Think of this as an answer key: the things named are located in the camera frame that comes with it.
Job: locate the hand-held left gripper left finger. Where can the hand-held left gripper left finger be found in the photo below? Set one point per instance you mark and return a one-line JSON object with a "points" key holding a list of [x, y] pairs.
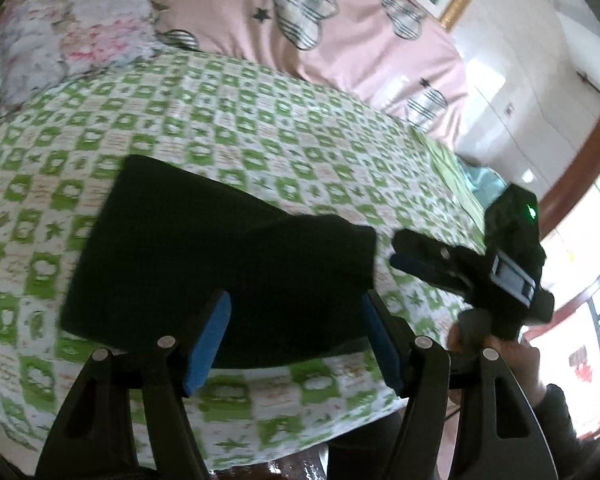
{"points": [[210, 345]]}

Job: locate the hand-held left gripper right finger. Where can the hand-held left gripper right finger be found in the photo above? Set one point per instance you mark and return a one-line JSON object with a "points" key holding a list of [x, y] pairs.
{"points": [[382, 350]]}

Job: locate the floral fluffy blanket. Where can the floral fluffy blanket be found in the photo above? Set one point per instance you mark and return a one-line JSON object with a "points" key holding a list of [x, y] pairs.
{"points": [[55, 35]]}

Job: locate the person's right forearm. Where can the person's right forearm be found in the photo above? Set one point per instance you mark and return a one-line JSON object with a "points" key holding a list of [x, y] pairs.
{"points": [[560, 420]]}

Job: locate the person's dark clothing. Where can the person's dark clothing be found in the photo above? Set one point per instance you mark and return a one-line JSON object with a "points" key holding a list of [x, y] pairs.
{"points": [[360, 450]]}

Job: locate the person's right hand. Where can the person's right hand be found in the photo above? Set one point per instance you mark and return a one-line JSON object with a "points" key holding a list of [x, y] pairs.
{"points": [[525, 365]]}

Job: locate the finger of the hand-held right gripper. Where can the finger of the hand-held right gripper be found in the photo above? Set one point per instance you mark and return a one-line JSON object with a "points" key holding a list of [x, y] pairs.
{"points": [[412, 266], [430, 246]]}

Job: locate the plain green cloth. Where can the plain green cloth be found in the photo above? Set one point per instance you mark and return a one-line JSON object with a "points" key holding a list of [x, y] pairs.
{"points": [[445, 165]]}

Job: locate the green patterned bed sheet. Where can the green patterned bed sheet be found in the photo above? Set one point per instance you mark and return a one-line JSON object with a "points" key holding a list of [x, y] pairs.
{"points": [[280, 135]]}

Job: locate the pink heart-pattern pillow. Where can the pink heart-pattern pillow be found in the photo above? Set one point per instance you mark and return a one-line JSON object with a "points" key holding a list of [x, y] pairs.
{"points": [[355, 60]]}

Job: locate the brown wooden window frame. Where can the brown wooden window frame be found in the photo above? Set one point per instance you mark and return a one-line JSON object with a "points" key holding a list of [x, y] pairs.
{"points": [[580, 175]]}

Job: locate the light blue cloth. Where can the light blue cloth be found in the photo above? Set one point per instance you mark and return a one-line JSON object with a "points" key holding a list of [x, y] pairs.
{"points": [[485, 180]]}

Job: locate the black pants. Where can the black pants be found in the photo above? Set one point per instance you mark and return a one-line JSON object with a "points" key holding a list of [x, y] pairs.
{"points": [[180, 260]]}

